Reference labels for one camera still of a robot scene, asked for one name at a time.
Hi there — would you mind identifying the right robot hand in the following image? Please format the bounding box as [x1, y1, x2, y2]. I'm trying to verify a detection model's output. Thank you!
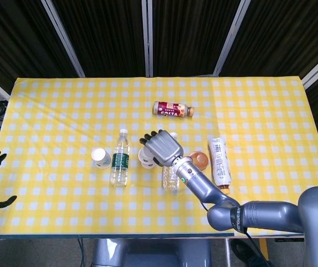
[139, 130, 184, 167]

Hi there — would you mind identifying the white paper cup blue flower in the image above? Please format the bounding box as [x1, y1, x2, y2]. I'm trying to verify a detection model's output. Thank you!
[91, 147, 112, 170]

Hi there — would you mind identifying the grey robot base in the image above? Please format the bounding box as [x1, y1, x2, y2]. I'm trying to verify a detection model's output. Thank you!
[92, 238, 212, 267]

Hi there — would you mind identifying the red label water bottle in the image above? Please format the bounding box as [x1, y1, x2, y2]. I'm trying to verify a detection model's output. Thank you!
[161, 132, 181, 192]

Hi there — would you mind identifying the Costa coffee bottle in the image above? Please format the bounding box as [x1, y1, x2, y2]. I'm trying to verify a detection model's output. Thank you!
[152, 101, 195, 118]

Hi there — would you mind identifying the orange jelly cup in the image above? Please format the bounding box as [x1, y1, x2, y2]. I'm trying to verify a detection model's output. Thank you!
[189, 151, 210, 171]

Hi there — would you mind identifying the green label water bottle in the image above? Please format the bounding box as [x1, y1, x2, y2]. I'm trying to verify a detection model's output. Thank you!
[109, 128, 131, 187]

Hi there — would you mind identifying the white label tea bottle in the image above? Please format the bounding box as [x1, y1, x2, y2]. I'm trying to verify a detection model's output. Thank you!
[208, 136, 231, 195]

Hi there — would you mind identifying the yellow white checkered tablecloth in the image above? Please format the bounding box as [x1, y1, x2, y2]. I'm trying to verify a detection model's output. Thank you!
[0, 75, 318, 237]

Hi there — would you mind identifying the black shoe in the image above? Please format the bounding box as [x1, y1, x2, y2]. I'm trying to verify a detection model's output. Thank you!
[230, 239, 274, 267]

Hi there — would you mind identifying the black cable under table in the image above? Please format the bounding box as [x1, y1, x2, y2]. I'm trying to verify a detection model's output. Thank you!
[77, 238, 87, 267]

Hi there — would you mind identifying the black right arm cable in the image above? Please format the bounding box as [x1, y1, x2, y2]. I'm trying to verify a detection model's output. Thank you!
[200, 202, 271, 267]

